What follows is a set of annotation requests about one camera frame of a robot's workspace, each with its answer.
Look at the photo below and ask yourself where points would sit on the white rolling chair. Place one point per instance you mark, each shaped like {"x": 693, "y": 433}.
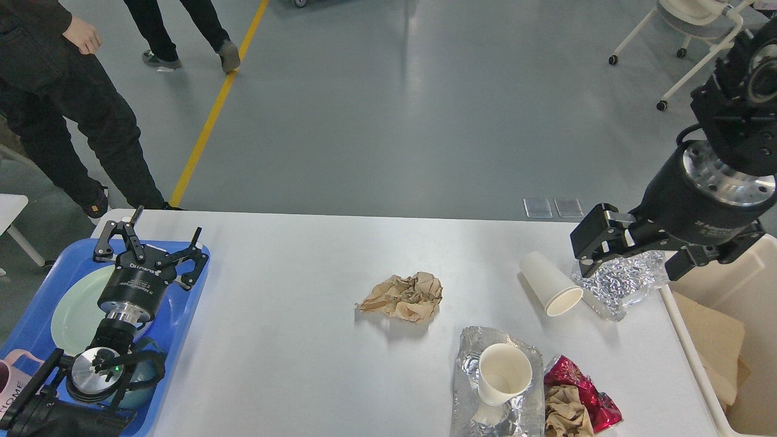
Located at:
{"x": 715, "y": 23}

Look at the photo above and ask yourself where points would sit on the beige plastic bin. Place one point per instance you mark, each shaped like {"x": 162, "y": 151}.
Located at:
{"x": 744, "y": 290}

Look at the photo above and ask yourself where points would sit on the teal home mug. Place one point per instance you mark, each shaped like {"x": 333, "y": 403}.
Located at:
{"x": 136, "y": 399}

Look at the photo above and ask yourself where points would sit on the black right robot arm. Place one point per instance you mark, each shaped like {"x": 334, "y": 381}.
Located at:
{"x": 735, "y": 108}

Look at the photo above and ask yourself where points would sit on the pink home mug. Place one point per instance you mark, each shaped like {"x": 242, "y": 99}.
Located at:
{"x": 14, "y": 380}

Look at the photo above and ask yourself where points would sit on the large brown paper bag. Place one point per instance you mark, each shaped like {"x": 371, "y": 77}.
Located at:
{"x": 726, "y": 378}

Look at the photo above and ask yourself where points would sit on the mint green plate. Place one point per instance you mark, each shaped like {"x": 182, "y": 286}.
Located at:
{"x": 78, "y": 315}

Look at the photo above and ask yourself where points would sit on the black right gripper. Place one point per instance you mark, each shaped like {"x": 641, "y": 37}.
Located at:
{"x": 694, "y": 198}

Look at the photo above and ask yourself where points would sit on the crumpled brown paper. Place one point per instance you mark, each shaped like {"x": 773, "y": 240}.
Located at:
{"x": 413, "y": 299}

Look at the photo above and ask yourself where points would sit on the person in dark clothes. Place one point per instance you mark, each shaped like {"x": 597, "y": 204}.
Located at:
{"x": 49, "y": 76}

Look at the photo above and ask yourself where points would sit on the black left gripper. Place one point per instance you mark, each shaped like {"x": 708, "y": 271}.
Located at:
{"x": 139, "y": 286}

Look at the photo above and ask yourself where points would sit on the silver foil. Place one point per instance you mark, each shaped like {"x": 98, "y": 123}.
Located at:
{"x": 621, "y": 282}

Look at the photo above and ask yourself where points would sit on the red foil wrapper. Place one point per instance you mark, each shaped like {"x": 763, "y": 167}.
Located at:
{"x": 603, "y": 412}

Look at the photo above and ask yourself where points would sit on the silver foil bag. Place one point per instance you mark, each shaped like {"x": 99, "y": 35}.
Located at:
{"x": 523, "y": 415}

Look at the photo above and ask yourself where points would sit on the blue plastic tray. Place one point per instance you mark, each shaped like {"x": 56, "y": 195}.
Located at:
{"x": 169, "y": 329}

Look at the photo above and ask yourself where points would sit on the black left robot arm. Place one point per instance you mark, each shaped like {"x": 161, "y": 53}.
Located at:
{"x": 101, "y": 337}

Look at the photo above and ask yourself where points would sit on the crumpled brown paper ball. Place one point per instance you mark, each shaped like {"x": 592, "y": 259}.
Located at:
{"x": 565, "y": 413}

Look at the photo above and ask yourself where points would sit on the white paper cup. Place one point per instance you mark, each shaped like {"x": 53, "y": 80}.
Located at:
{"x": 554, "y": 290}
{"x": 505, "y": 372}

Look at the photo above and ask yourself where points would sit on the white side table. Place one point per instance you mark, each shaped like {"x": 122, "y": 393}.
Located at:
{"x": 12, "y": 206}

